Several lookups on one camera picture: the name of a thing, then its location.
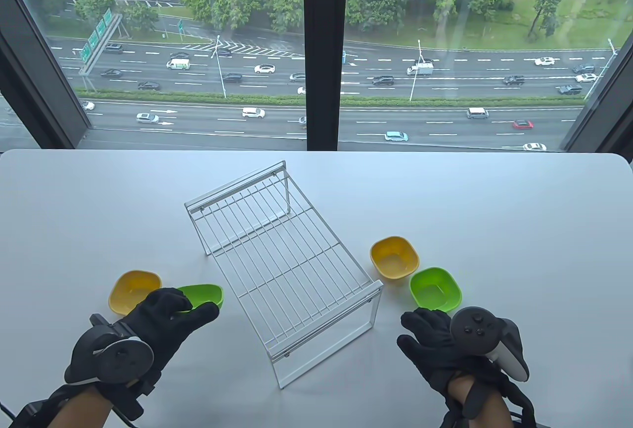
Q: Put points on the person's right forearm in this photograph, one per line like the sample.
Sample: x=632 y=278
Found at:
x=497 y=418

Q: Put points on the person's left forearm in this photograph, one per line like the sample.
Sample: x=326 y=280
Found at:
x=79 y=408

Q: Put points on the black left hand controller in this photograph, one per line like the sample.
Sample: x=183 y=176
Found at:
x=123 y=358

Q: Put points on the yellow small dish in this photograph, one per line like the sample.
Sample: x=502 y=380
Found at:
x=131 y=289
x=394 y=260

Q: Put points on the black left wrist camera band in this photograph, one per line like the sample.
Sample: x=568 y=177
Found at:
x=29 y=410

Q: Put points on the black hand controller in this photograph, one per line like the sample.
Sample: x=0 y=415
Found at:
x=474 y=329
x=123 y=358

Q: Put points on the person's left hand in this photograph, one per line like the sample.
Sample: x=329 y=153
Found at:
x=168 y=321

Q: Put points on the black window frame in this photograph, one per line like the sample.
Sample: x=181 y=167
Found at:
x=324 y=52

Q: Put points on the black left wrist sensor box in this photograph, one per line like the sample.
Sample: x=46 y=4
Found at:
x=138 y=398

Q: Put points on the green small dish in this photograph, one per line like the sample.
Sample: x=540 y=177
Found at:
x=205 y=294
x=435 y=289

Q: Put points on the black right hand controller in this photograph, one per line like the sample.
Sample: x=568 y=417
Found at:
x=474 y=329

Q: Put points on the person's right hand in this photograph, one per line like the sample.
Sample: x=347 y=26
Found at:
x=430 y=349

